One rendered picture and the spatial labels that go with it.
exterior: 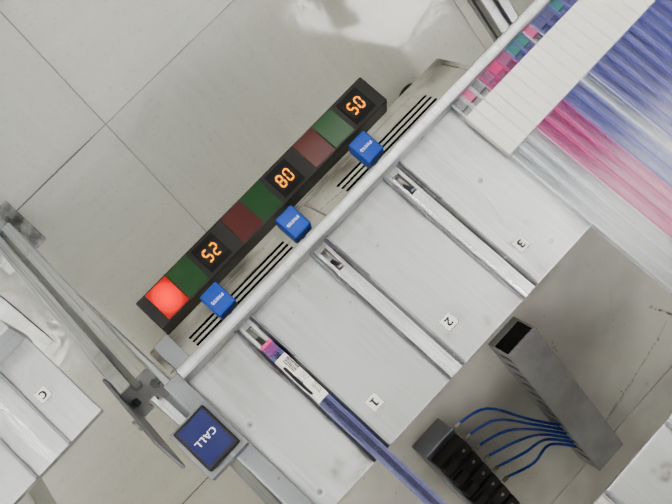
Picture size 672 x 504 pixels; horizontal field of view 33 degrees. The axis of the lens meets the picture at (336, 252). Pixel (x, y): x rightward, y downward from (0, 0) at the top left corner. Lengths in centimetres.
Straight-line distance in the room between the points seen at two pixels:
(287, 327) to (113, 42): 77
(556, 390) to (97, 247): 78
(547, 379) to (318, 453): 44
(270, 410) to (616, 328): 61
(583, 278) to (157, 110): 73
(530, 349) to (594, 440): 19
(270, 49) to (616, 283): 70
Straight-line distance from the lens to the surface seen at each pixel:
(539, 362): 146
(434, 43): 206
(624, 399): 165
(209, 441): 110
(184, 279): 118
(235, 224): 119
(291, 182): 120
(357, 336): 114
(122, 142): 183
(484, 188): 119
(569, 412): 153
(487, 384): 148
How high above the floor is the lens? 171
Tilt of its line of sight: 57 degrees down
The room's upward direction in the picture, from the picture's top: 120 degrees clockwise
